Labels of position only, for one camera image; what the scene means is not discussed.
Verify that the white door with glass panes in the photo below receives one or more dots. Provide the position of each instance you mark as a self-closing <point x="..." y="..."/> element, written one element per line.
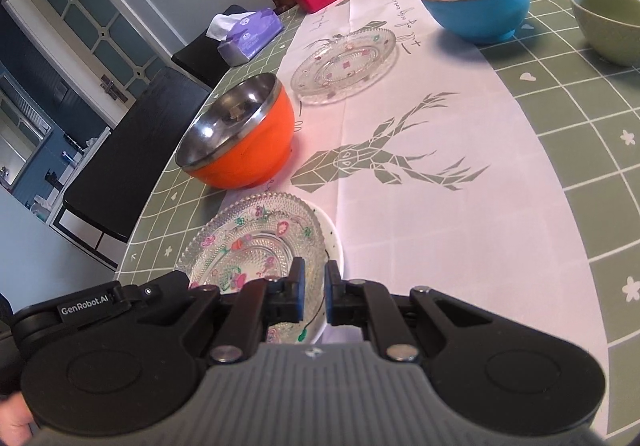
<point x="98" y="45"/>

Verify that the purple tissue pack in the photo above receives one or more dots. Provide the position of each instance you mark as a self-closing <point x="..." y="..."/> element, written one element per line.
<point x="241" y="36"/>

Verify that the black chair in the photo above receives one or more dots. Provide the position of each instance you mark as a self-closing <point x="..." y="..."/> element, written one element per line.
<point x="103" y="202"/>
<point x="202" y="60"/>

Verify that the orange steel-lined bowl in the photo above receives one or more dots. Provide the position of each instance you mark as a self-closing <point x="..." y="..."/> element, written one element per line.
<point x="244" y="137"/>

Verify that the black chair near left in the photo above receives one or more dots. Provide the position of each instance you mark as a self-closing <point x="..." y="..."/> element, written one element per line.
<point x="103" y="202"/>

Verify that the clear floral glass plate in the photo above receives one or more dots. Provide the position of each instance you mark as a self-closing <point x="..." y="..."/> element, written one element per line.
<point x="258" y="237"/>

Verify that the black chair far left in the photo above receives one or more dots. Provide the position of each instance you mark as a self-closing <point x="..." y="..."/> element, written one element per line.
<point x="202" y="60"/>

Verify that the green ceramic bowl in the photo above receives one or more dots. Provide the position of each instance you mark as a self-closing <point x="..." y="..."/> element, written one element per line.
<point x="611" y="27"/>

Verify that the person's hand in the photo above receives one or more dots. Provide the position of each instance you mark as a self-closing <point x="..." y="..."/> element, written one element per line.
<point x="15" y="420"/>

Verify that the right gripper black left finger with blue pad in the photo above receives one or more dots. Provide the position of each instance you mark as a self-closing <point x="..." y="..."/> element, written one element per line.
<point x="259" y="305"/>

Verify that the green checked tablecloth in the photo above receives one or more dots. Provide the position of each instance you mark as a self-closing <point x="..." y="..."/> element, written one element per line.
<point x="506" y="176"/>

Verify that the clear glass plate far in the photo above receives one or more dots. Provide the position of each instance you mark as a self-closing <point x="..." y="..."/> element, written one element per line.
<point x="345" y="66"/>

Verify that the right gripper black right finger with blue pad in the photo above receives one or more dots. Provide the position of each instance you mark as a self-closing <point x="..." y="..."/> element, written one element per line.
<point x="369" y="306"/>

